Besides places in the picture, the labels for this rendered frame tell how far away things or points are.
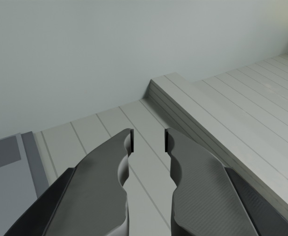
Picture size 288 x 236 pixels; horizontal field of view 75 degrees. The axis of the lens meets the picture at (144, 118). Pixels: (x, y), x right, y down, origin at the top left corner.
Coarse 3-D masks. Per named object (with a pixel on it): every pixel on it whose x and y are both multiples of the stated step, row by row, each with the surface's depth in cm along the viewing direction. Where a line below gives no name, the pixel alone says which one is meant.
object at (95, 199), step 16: (128, 128) 13; (112, 144) 11; (128, 144) 12; (96, 160) 9; (112, 160) 9; (80, 176) 8; (96, 176) 8; (112, 176) 8; (128, 176) 10; (80, 192) 8; (96, 192) 8; (112, 192) 8; (64, 208) 7; (80, 208) 7; (96, 208) 7; (112, 208) 7; (128, 208) 8; (64, 224) 6; (80, 224) 6; (96, 224) 6; (112, 224) 6; (128, 224) 7
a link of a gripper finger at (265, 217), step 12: (228, 168) 9; (240, 180) 8; (240, 192) 7; (252, 192) 7; (252, 204) 7; (264, 204) 7; (252, 216) 7; (264, 216) 7; (276, 216) 7; (264, 228) 6; (276, 228) 6
